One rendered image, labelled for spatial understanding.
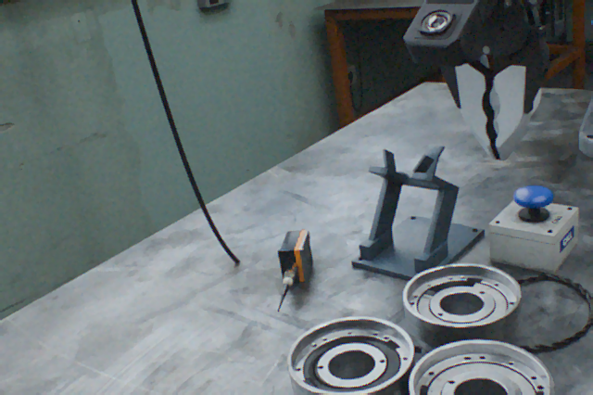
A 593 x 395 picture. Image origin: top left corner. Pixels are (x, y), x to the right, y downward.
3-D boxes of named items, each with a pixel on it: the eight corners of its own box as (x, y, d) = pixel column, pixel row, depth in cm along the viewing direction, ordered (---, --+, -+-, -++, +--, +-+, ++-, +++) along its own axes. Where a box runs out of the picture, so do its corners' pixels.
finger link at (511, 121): (554, 145, 62) (552, 44, 58) (528, 169, 58) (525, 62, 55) (521, 141, 64) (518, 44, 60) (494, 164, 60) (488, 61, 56)
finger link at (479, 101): (520, 141, 64) (517, 44, 60) (493, 164, 60) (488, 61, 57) (489, 138, 66) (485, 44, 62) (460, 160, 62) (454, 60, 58)
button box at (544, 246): (555, 274, 69) (555, 232, 67) (490, 261, 74) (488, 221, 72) (582, 240, 75) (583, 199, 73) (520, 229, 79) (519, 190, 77)
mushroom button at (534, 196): (545, 244, 70) (545, 200, 68) (508, 236, 73) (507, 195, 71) (559, 227, 73) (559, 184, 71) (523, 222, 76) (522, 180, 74)
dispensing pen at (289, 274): (260, 292, 67) (290, 217, 82) (267, 328, 69) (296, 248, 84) (282, 292, 67) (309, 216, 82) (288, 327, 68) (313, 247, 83)
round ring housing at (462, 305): (507, 375, 57) (505, 335, 55) (389, 352, 62) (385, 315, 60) (533, 307, 65) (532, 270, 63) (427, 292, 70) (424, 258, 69)
